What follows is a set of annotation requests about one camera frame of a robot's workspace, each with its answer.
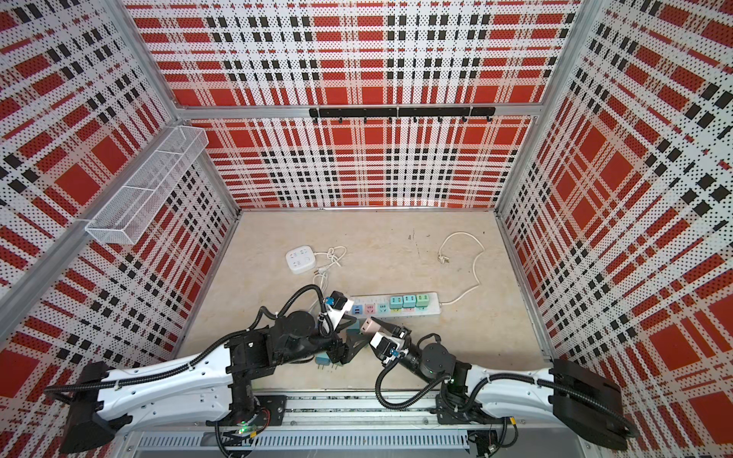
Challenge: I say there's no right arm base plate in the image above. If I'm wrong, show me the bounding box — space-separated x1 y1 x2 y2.
431 393 512 426

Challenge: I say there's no aluminium front rail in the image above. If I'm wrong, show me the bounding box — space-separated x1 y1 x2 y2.
122 388 599 427

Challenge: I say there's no pink plug adapter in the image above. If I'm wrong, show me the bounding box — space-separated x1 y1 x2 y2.
360 318 381 335

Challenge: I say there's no teal plug adapter front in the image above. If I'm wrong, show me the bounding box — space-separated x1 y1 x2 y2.
389 296 404 310

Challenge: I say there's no green plug adapter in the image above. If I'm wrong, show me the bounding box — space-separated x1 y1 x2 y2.
415 293 431 309

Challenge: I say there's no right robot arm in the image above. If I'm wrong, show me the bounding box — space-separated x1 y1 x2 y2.
361 319 641 452

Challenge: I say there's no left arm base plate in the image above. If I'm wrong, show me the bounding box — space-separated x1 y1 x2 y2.
205 395 287 431

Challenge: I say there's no white square power strip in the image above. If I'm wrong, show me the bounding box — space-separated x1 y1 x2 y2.
286 245 317 275

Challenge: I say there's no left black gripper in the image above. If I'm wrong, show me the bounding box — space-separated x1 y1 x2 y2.
277 315 372 366

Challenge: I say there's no teal plug adapter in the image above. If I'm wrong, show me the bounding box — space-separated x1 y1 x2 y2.
389 296 404 310
402 295 417 309
314 353 332 369

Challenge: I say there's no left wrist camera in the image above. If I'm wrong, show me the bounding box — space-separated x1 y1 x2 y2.
325 291 354 326

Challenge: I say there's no long white power strip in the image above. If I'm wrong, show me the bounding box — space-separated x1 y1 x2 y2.
350 292 441 320

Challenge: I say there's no white cord of square strips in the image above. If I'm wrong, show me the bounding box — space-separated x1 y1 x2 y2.
308 245 349 293

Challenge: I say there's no black hook rail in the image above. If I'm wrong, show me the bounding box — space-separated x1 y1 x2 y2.
308 106 496 121

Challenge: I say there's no white cord of long strip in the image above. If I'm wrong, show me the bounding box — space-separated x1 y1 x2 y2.
437 230 486 307

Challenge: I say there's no white wire basket shelf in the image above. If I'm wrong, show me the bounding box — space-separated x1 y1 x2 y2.
85 126 208 245

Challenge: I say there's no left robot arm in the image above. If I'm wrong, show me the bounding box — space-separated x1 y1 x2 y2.
43 284 360 454

